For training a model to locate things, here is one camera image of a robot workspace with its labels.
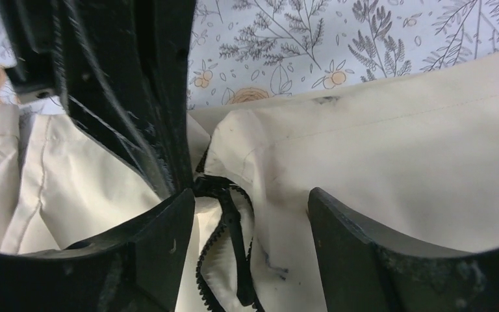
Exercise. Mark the floral patterned table mat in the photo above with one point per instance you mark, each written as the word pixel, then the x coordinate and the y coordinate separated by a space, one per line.
pixel 245 51

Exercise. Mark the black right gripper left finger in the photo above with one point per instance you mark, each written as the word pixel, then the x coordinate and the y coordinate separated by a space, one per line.
pixel 135 266

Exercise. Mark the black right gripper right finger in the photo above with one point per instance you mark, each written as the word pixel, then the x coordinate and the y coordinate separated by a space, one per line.
pixel 367 266

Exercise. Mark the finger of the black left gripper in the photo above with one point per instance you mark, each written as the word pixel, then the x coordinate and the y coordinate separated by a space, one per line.
pixel 106 87
pixel 171 25

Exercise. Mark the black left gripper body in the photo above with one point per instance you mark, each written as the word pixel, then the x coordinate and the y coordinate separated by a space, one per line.
pixel 34 30

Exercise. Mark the beige zip jacket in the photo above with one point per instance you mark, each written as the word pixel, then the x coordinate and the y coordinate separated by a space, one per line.
pixel 418 153

